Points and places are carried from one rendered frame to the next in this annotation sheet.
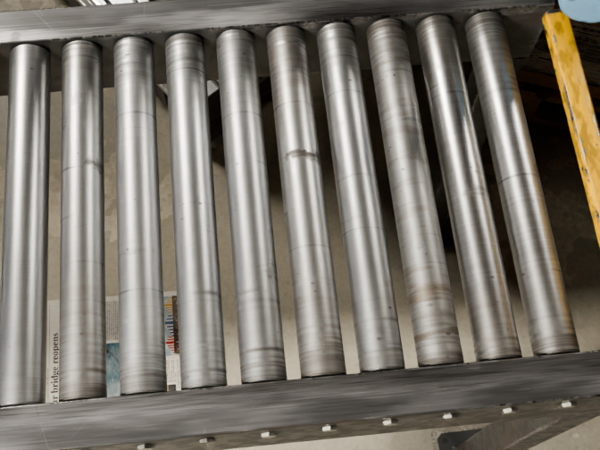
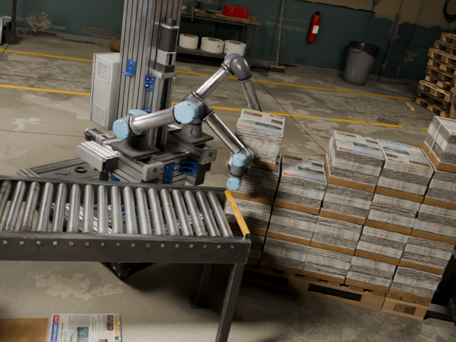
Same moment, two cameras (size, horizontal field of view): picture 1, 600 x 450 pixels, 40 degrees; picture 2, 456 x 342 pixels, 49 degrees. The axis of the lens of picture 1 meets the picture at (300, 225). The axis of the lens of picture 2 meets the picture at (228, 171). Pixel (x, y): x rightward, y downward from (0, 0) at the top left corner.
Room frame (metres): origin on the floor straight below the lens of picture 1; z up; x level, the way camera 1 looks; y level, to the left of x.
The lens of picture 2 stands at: (-1.76, 0.10, 2.04)
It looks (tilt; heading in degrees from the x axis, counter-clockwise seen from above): 24 degrees down; 351
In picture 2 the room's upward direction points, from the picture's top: 11 degrees clockwise
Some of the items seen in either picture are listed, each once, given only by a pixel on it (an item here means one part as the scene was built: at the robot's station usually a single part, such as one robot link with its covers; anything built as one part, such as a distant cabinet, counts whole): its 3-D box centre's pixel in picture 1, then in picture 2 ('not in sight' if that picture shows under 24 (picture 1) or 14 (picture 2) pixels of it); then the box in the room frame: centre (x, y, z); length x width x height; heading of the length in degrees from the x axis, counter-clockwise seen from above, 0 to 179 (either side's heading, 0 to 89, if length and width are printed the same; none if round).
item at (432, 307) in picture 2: not in sight; (376, 297); (0.86, -1.49, 0.05); 1.05 x 0.10 x 0.04; 79
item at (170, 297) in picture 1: (118, 362); (85, 332); (0.36, 0.35, 0.01); 0.37 x 0.28 x 0.01; 99
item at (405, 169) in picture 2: not in sight; (397, 169); (1.00, -1.40, 0.95); 0.38 x 0.29 x 0.23; 169
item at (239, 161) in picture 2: not in sight; (239, 163); (0.70, -0.35, 0.97); 0.11 x 0.08 x 0.11; 155
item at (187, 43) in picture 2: not in sight; (203, 32); (7.18, -0.42, 0.55); 1.80 x 0.70 x 1.09; 99
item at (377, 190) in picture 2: not in sight; (393, 182); (1.00, -1.40, 0.86); 0.38 x 0.29 x 0.04; 169
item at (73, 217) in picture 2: not in sight; (74, 210); (0.34, 0.45, 0.77); 0.47 x 0.05 x 0.05; 9
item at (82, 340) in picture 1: (82, 211); (116, 212); (0.37, 0.26, 0.77); 0.47 x 0.05 x 0.05; 9
